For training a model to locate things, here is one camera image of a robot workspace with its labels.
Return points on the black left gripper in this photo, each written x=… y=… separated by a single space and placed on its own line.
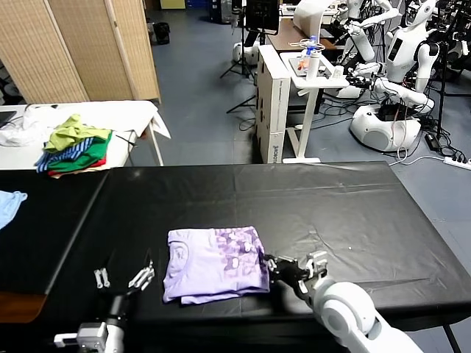
x=119 y=309

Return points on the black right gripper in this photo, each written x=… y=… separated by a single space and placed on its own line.
x=292 y=274

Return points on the lavender t-shirt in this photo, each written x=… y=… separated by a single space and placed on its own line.
x=209 y=264

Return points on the white robot with raised arm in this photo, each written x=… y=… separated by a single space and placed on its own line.
x=362 y=40

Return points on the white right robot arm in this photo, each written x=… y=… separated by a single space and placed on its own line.
x=342 y=312

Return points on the small white robot base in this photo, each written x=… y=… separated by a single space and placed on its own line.
x=252 y=54

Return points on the pile of colourful clothes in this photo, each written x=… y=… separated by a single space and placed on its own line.
x=93 y=150

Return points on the small black table cover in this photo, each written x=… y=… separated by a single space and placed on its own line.
x=48 y=228

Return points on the large black table cover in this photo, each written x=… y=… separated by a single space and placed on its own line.
x=368 y=220

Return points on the beige garment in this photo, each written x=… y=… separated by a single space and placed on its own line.
x=79 y=173

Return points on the red garment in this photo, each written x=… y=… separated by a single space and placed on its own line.
x=97 y=163

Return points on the light blue garment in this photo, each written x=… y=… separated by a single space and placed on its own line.
x=9 y=209

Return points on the blue striped garment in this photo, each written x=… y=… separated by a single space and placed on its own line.
x=64 y=154

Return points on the white table leg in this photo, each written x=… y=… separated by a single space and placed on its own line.
x=156 y=145

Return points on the tall white cardboard box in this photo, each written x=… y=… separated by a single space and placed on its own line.
x=274 y=110

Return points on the lime green garment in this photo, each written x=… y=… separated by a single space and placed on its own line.
x=68 y=134

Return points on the black monitor stand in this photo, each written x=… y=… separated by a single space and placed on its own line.
x=241 y=104

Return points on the white tablecloth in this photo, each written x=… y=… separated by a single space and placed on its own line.
x=121 y=114

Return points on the white standing desk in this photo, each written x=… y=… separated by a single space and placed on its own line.
x=312 y=95

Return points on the white crumpled cloth pile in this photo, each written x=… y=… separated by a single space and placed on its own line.
x=35 y=123

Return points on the black power adapter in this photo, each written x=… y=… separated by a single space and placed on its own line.
x=431 y=141

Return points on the black laptop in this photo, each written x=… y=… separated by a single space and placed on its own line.
x=6 y=118

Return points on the white tumbler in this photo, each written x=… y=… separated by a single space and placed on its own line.
x=312 y=68

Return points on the grey laptop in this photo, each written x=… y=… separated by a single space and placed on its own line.
x=296 y=65

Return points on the white paper cup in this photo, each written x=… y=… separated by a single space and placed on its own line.
x=337 y=73

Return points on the small orange object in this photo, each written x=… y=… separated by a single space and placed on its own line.
x=303 y=65

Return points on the white power strip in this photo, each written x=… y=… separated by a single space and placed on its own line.
x=458 y=162

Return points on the black tripod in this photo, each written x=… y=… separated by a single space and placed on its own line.
x=243 y=55

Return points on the blue capped water bottle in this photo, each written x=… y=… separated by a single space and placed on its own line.
x=311 y=43

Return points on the brown wooden desk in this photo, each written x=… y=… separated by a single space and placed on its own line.
x=285 y=36

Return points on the bamboo folding screen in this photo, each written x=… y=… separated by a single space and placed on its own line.
x=73 y=48

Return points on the black pole stand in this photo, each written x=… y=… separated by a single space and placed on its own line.
x=442 y=92

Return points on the black trash bin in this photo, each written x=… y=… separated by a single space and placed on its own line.
x=161 y=34

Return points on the white humanoid robot with base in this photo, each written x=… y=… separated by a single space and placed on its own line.
x=401 y=48

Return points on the white curved shell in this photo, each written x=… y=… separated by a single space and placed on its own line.
x=307 y=16

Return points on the black monitor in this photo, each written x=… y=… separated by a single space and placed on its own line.
x=261 y=14

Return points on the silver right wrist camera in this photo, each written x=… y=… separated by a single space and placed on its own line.
x=316 y=263

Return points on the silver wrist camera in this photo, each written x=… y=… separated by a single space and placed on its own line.
x=88 y=336
x=316 y=263

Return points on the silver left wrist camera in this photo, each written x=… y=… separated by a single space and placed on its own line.
x=88 y=336

